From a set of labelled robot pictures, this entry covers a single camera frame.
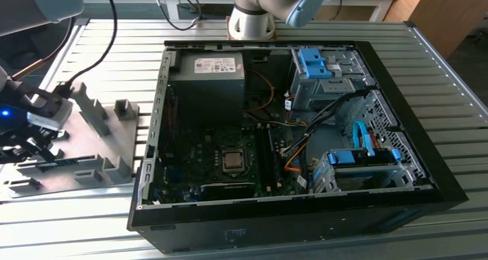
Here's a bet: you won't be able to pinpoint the black gripper finger with plate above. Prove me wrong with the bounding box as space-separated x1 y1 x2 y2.
0 145 29 163

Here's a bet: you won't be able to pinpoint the black gripper finger link bars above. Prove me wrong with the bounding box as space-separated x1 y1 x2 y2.
25 137 57 163

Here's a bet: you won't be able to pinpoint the RAM stick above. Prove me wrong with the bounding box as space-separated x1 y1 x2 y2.
36 158 81 171

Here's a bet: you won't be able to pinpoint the black RAM slot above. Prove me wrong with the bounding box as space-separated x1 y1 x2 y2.
256 123 272 192

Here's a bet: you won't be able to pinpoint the grey parts rack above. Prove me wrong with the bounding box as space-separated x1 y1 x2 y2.
0 81 141 199

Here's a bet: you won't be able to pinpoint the green motherboard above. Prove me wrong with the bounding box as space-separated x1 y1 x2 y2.
157 122 305 203

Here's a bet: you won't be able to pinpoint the grey power supply unit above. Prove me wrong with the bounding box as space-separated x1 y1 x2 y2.
169 51 245 123

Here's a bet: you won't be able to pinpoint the silver CPU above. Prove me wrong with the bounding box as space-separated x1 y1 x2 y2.
222 151 245 169

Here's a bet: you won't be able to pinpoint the CPU socket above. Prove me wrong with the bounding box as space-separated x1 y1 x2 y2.
217 145 252 178

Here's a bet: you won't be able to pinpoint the black graphics card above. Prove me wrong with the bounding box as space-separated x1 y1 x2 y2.
200 179 257 201

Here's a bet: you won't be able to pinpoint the black PC case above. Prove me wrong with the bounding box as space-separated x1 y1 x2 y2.
125 39 469 255

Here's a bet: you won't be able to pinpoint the blue plastic drive latch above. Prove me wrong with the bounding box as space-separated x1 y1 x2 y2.
298 48 325 67
305 65 333 79

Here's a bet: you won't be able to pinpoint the grey metal drive cage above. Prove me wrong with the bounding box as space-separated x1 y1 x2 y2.
288 47 378 113

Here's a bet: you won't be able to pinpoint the hard disk in blue carrier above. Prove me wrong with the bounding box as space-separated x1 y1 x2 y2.
326 148 401 168

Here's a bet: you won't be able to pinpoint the grey metal disk cage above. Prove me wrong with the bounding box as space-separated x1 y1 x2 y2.
309 151 426 194

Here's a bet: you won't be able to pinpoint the wooden cabinet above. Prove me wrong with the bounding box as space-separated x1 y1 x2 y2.
384 0 488 59

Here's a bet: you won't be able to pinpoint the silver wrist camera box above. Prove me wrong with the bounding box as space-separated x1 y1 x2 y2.
25 95 73 131

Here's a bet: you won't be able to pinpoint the thick black camera cable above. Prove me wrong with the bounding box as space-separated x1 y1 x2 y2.
52 0 118 99

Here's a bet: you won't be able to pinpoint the thin cable with white plug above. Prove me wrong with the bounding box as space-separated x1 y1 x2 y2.
149 0 204 31

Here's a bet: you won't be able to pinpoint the yellow power wire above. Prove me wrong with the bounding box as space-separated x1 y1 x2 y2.
242 70 276 112

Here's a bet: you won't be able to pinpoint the orange data wire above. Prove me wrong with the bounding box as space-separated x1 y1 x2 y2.
284 144 308 174

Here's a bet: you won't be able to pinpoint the multicolour power wire bundle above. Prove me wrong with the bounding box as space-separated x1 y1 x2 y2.
284 91 308 128

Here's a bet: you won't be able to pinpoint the black wire bundle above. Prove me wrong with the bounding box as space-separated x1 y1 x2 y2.
281 90 372 158

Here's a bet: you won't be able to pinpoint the blue flat data wire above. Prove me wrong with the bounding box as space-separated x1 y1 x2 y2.
352 119 377 158

